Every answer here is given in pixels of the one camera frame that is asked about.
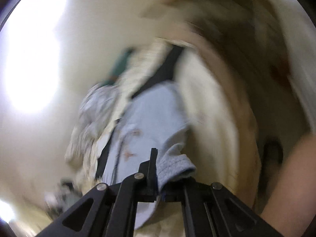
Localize bright ceiling lamp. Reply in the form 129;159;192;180
0;5;65;115

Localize person's right leg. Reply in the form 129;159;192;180
259;131;316;237

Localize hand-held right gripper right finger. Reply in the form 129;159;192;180
162;178;284;237

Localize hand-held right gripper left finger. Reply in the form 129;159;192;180
37;148;158;237

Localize teal orange-striped mattress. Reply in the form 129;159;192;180
106;48;136;85

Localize yellow cartoon-print bed sheet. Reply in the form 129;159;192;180
81;38;261;237

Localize grey crumpled quilt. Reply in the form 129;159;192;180
64;83;124;169

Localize grey shorts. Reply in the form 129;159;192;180
95;44;198;230

